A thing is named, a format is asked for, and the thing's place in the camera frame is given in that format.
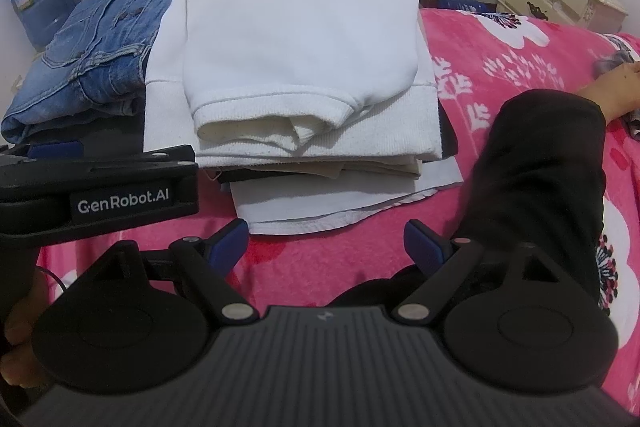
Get operator left leg and foot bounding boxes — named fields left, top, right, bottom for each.
left=328, top=60, right=640, bottom=308

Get blue denim jeans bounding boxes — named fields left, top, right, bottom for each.
left=1, top=0, right=171, bottom=144

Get white folded clothes stack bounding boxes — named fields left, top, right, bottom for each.
left=143, top=0, right=463, bottom=235

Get operator left hand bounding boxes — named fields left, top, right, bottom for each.
left=1, top=270, right=50, bottom=389

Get black white plaid shirt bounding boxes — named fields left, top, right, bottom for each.
left=592, top=50, right=639, bottom=141

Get pink floral bed blanket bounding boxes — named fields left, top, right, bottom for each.
left=34, top=5, right=640, bottom=417

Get white bear sweatshirt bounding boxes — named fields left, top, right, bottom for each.
left=182, top=0, right=418, bottom=150

